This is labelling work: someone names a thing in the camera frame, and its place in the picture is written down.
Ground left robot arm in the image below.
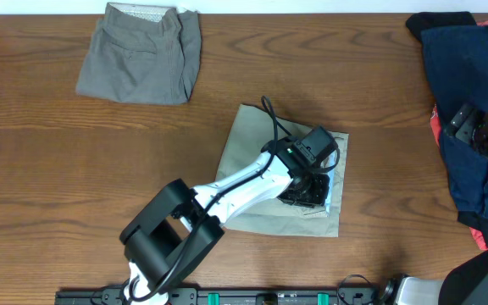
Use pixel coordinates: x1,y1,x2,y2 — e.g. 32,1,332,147
119,131,339,304

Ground navy blue garment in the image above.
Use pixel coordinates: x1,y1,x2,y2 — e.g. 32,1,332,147
419,24,488,219

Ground black garment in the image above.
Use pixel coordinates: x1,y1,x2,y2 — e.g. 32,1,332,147
404,11,488,247

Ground black mounting rail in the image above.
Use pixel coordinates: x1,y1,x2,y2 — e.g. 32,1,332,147
54,284,397,305

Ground folded dark grey shorts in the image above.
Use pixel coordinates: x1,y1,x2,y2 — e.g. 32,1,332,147
75,3,202,105

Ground light khaki shorts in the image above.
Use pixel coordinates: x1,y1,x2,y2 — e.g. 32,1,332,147
216,104,349,237

